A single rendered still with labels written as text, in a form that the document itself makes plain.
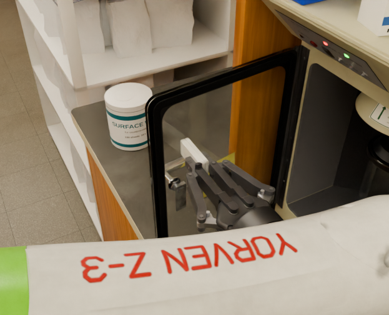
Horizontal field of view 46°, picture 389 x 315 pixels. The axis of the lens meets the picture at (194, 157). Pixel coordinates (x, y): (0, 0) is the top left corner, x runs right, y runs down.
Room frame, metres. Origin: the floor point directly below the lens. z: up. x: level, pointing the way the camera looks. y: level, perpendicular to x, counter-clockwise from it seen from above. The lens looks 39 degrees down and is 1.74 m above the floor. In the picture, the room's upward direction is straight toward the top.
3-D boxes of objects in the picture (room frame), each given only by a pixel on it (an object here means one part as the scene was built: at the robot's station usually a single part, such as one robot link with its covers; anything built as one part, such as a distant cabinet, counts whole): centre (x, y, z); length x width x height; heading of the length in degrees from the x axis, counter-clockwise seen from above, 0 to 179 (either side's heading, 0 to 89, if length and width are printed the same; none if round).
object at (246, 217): (0.42, -0.07, 1.28); 0.09 x 0.08 x 0.07; 28
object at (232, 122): (0.65, -0.05, 1.19); 0.30 x 0.01 x 0.40; 125
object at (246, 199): (0.49, -0.05, 1.28); 0.11 x 0.01 x 0.04; 26
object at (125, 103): (1.07, 0.18, 1.02); 0.13 x 0.13 x 0.15
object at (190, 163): (0.53, 0.01, 1.28); 0.05 x 0.03 x 0.01; 28
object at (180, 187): (0.58, 0.03, 1.18); 0.02 x 0.02 x 0.06; 35
